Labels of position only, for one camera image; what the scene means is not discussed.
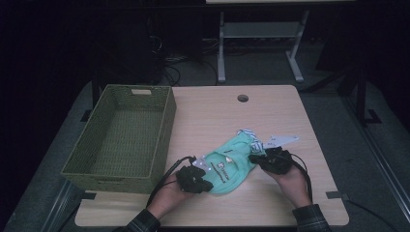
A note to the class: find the short metal floor rail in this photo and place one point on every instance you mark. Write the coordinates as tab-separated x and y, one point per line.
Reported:
61	206

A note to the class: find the black metal stand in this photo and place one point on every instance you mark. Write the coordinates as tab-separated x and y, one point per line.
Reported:
360	96

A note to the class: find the grey tape strip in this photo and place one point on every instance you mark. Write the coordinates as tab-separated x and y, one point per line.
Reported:
333	195

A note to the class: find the long metal floor rail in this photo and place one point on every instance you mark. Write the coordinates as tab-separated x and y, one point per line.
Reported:
380	161

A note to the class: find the person's left hand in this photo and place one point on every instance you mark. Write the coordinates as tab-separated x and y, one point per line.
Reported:
167	199

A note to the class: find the person's right hand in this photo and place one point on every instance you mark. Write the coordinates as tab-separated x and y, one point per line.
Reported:
295	190

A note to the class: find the black tape strip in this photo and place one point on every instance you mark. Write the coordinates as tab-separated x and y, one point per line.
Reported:
87	195

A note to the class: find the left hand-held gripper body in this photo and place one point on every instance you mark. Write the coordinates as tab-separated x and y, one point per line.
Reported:
190	175

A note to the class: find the green woven basket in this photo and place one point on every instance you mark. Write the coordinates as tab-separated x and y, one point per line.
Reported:
129	135

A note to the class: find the white metal stand frame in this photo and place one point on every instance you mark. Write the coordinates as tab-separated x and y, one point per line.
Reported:
220	48

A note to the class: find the mint green striped-trim garment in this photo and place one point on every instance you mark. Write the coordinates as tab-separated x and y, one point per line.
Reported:
232	158

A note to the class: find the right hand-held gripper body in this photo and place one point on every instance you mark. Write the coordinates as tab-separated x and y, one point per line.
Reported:
278	159

